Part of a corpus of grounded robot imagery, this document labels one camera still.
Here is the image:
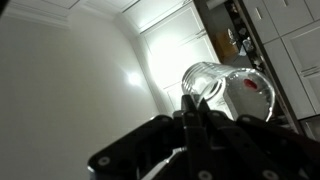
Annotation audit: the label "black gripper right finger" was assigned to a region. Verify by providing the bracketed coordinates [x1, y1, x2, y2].
[199, 98, 320, 180]

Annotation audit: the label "white lower kitchen cabinets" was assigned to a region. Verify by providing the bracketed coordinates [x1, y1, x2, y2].
[243, 0, 320, 121]

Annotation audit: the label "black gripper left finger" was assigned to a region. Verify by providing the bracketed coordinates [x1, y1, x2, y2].
[87, 94, 213, 180]

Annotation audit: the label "brown wooden cutting board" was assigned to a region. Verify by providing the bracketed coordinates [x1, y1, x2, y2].
[215, 31, 239, 63]

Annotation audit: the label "white upper kitchen cabinets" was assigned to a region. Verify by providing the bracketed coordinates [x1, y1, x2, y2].
[123, 0, 221, 114]

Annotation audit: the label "white kitchen cabinets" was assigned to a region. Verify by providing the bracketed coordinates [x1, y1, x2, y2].
[123, 0, 221, 114]
[243, 0, 320, 121]

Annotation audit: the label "small red food piece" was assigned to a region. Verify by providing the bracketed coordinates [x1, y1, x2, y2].
[243, 78, 258, 90]

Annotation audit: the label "pile of dishes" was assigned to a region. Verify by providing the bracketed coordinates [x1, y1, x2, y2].
[238, 28, 257, 58]

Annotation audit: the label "clear glass cup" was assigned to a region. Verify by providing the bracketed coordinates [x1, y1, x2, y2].
[181, 61, 277, 123]

